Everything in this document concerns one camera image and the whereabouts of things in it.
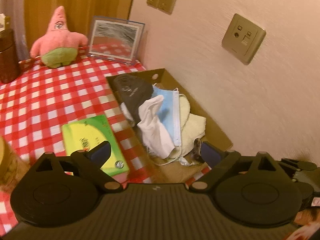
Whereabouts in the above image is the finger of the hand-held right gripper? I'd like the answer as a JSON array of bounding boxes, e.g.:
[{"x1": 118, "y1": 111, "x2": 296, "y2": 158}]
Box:
[{"x1": 279, "y1": 158, "x2": 317, "y2": 172}]

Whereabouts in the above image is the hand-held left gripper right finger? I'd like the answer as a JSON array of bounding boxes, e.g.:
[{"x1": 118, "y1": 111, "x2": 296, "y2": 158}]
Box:
[{"x1": 187, "y1": 141, "x2": 283, "y2": 192}]

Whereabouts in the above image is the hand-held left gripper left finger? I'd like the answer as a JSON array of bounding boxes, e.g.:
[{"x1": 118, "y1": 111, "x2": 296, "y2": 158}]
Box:
[{"x1": 29, "y1": 141, "x2": 123, "y2": 193}]

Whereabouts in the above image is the brown cardboard box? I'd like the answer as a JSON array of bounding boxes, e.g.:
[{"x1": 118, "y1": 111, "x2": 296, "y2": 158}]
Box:
[{"x1": 106, "y1": 68, "x2": 233, "y2": 180}]

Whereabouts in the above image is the cream towel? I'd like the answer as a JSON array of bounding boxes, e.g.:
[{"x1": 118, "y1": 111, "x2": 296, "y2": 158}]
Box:
[{"x1": 179, "y1": 96, "x2": 207, "y2": 155}]

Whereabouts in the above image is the disposable face mask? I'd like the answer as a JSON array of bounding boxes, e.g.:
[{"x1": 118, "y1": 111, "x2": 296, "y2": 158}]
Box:
[{"x1": 150, "y1": 87, "x2": 185, "y2": 166}]

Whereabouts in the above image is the black cloth with white logo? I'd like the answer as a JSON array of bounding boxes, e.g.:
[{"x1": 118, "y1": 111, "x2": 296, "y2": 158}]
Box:
[{"x1": 110, "y1": 74, "x2": 153, "y2": 125}]

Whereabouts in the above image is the person's right forearm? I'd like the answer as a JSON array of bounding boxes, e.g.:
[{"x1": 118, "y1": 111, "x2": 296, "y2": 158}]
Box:
[{"x1": 290, "y1": 206, "x2": 320, "y2": 240}]

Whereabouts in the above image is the green tissue box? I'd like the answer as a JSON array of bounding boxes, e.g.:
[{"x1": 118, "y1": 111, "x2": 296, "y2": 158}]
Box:
[{"x1": 62, "y1": 115, "x2": 130, "y2": 177}]

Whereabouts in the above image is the red white checked tablecloth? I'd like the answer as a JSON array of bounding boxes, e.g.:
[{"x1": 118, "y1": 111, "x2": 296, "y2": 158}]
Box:
[{"x1": 0, "y1": 42, "x2": 213, "y2": 233}]

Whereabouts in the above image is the nut jar with gold lid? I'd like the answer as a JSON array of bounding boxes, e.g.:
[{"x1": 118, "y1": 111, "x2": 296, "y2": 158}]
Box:
[{"x1": 0, "y1": 136, "x2": 29, "y2": 188}]

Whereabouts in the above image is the pink starfish plush toy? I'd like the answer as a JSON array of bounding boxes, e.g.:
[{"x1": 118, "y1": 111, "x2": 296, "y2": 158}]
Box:
[{"x1": 29, "y1": 6, "x2": 88, "y2": 68}]

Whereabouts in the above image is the brown wooden canister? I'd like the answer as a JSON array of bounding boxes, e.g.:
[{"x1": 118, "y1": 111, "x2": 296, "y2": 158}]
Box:
[{"x1": 0, "y1": 27, "x2": 20, "y2": 84}]

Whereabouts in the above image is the white wooden stand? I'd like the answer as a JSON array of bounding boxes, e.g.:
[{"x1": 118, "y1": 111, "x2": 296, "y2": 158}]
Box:
[{"x1": 0, "y1": 12, "x2": 11, "y2": 32}]

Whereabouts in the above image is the clear acrylic photo frame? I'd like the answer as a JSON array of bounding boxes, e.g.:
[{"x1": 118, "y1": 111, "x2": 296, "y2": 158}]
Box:
[{"x1": 86, "y1": 16, "x2": 145, "y2": 65}]

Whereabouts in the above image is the gold wall data socket plate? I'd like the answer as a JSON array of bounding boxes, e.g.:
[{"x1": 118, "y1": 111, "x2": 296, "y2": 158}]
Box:
[{"x1": 222, "y1": 13, "x2": 267, "y2": 65}]

